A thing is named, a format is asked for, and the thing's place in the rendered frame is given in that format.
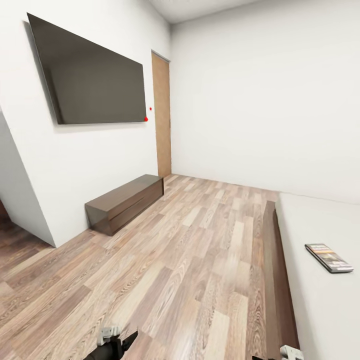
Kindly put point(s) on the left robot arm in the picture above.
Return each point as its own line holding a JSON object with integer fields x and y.
{"x": 109, "y": 346}

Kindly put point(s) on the bed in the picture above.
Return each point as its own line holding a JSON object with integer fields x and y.
{"x": 307, "y": 307}

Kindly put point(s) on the hardback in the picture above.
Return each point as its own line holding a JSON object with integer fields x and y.
{"x": 328, "y": 257}

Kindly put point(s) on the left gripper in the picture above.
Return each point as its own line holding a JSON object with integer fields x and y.
{"x": 113, "y": 350}

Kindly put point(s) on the wall mounted tv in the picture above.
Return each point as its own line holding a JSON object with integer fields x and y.
{"x": 88, "y": 83}

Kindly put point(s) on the bench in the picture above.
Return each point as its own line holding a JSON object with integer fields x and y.
{"x": 112, "y": 211}

